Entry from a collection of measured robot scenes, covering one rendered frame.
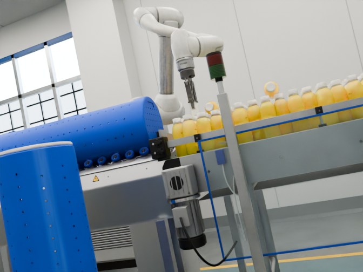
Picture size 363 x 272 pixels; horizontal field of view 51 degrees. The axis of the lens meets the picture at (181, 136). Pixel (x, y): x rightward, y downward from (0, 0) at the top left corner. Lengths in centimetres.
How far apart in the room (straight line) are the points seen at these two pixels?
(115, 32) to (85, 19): 50
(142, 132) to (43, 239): 69
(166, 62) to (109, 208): 105
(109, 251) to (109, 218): 191
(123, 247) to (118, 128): 208
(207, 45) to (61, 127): 84
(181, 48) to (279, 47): 268
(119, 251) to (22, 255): 242
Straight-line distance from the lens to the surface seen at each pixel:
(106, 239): 383
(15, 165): 139
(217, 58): 147
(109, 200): 190
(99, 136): 187
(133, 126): 180
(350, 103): 162
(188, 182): 150
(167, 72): 251
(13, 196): 141
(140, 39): 507
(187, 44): 195
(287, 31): 454
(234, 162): 144
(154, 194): 181
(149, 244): 242
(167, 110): 251
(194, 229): 154
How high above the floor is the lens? 88
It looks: 4 degrees up
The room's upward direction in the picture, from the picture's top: 12 degrees counter-clockwise
